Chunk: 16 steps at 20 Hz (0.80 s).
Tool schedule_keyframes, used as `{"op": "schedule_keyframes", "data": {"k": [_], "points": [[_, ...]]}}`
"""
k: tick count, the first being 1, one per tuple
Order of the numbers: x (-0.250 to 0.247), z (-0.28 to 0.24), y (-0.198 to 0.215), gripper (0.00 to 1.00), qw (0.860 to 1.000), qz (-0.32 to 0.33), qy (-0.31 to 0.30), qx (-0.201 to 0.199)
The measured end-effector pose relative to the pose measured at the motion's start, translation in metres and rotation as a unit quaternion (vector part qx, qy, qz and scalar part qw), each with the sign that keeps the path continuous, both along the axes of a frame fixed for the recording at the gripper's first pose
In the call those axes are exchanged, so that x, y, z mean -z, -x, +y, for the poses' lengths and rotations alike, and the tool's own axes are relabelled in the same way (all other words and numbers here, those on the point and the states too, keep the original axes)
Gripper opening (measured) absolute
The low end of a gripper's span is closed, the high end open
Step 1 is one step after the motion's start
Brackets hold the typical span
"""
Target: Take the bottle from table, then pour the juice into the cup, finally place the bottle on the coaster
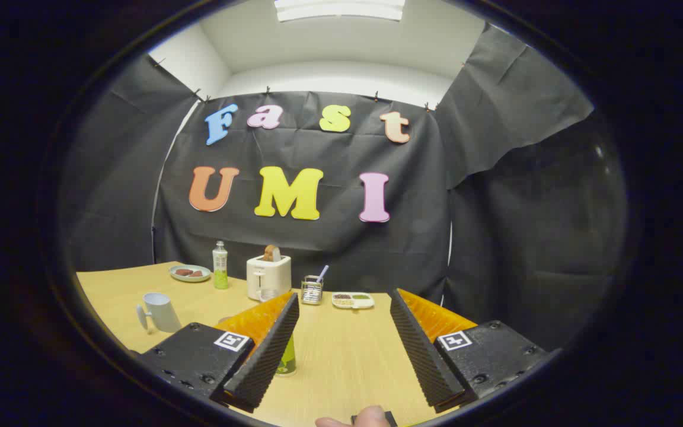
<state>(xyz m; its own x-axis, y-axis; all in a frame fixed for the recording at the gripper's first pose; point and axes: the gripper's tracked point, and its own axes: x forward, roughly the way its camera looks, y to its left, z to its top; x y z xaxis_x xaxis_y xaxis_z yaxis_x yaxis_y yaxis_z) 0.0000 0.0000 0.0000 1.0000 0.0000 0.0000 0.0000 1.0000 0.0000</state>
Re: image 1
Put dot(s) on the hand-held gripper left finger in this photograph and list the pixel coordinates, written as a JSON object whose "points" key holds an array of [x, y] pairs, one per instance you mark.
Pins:
{"points": [[264, 362]]}

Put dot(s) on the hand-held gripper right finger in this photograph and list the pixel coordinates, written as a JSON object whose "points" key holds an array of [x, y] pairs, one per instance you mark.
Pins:
{"points": [[421, 356]]}

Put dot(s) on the clear juice bottle green label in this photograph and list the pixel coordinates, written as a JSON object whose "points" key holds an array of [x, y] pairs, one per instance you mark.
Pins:
{"points": [[287, 362]]}

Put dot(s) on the white cup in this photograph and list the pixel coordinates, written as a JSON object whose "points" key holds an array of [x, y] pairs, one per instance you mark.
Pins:
{"points": [[163, 311]]}

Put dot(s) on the slim white-capped green bottle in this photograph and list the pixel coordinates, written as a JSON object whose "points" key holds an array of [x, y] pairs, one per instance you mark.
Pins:
{"points": [[220, 267]]}

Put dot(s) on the wooden table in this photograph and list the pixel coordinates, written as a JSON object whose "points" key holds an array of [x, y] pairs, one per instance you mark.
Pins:
{"points": [[347, 356]]}

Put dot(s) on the white divided dish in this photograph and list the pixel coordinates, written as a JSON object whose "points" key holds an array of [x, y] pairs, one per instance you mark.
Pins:
{"points": [[352, 300]]}

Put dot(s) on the cream toaster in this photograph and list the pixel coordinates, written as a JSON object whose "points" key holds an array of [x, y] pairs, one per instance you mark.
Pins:
{"points": [[267, 273]]}

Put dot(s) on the purple spoon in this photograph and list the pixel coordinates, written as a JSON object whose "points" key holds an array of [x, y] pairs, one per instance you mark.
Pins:
{"points": [[322, 272]]}

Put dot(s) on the bread slice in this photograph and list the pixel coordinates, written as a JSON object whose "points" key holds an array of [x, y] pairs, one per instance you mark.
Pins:
{"points": [[270, 253]]}

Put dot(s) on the pale green plate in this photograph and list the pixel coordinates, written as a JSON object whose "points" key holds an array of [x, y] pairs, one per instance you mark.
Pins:
{"points": [[190, 277]]}

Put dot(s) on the ceiling light panel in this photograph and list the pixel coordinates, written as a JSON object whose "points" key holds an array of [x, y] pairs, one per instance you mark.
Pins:
{"points": [[341, 9]]}

